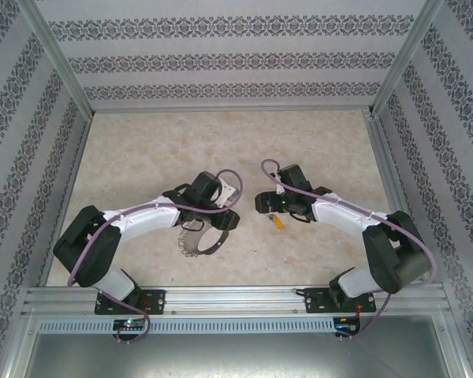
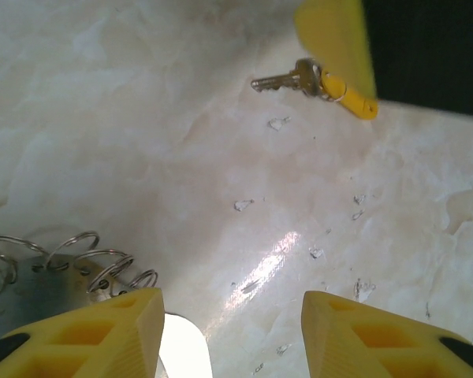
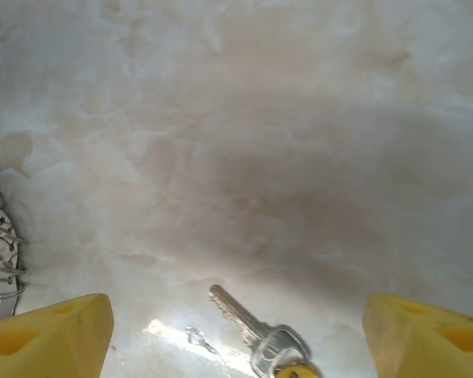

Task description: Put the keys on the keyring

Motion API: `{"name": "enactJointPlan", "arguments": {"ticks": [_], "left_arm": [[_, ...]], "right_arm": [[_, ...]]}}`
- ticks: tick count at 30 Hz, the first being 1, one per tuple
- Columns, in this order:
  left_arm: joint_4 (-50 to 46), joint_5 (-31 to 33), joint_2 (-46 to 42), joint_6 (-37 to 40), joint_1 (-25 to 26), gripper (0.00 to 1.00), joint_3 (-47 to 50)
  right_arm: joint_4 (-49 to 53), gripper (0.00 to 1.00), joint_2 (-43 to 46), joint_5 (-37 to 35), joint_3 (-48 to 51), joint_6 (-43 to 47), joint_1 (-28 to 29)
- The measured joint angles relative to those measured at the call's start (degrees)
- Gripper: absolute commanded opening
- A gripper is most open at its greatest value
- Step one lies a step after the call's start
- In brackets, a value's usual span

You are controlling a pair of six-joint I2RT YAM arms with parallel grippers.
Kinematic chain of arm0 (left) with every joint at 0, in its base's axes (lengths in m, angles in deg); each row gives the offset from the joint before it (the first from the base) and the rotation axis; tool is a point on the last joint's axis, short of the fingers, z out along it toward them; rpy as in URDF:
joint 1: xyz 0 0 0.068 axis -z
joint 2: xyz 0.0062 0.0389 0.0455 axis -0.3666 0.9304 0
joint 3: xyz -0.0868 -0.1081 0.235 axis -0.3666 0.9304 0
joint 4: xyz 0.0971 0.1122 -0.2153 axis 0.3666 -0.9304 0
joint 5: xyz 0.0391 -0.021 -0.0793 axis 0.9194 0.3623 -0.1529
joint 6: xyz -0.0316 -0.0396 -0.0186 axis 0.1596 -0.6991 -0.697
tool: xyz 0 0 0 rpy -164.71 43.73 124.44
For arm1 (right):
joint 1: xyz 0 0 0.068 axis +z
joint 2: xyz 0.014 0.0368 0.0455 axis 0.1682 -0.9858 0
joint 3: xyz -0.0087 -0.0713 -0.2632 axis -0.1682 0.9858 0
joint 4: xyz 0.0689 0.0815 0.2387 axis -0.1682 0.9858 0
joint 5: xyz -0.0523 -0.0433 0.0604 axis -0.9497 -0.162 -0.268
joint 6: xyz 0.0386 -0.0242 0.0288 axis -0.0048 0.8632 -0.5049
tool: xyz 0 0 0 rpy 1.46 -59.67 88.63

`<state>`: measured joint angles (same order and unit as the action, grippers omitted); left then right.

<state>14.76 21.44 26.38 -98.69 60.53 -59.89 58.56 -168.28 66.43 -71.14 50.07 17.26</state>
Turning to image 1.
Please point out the long aluminium mounting rail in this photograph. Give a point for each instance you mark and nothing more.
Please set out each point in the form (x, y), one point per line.
(236, 301)

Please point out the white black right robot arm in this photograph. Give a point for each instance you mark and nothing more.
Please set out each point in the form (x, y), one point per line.
(339, 214)

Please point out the aluminium table side rail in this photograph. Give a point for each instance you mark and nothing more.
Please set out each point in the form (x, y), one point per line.
(382, 157)

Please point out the small green circuit board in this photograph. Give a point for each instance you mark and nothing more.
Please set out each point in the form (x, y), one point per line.
(345, 327)
(130, 323)

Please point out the yellow key tag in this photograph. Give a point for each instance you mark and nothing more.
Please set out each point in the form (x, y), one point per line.
(278, 224)

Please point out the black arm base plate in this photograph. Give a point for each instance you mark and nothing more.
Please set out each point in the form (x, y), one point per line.
(315, 301)
(157, 301)

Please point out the aluminium tray frame rail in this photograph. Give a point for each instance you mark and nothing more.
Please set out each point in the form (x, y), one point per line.
(453, 346)

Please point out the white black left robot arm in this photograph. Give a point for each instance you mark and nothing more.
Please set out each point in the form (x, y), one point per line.
(142, 220)

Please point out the aluminium frame post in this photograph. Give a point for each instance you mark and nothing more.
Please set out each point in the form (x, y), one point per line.
(408, 59)
(55, 59)

